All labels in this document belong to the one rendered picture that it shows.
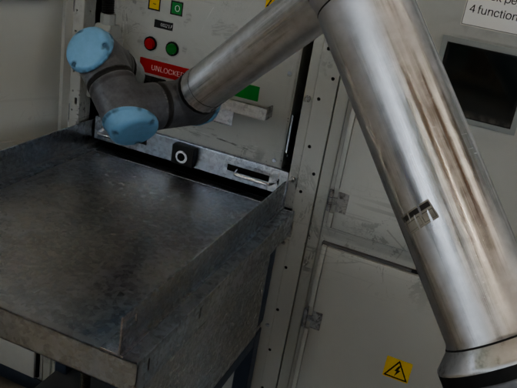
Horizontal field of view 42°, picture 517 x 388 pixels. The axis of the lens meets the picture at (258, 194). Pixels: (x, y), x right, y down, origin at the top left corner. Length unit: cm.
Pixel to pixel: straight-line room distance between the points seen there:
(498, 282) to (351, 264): 86
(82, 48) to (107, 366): 57
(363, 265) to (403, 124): 85
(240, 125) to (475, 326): 101
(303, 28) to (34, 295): 60
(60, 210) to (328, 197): 58
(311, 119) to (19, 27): 73
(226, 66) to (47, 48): 71
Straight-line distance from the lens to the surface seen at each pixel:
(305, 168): 154
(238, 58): 114
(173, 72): 167
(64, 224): 140
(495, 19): 138
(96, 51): 127
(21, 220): 141
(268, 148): 160
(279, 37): 107
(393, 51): 75
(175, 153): 168
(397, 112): 74
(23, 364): 225
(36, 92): 180
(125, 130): 123
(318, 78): 148
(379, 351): 165
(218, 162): 166
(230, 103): 157
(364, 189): 149
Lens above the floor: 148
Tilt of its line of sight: 23 degrees down
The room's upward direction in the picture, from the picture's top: 10 degrees clockwise
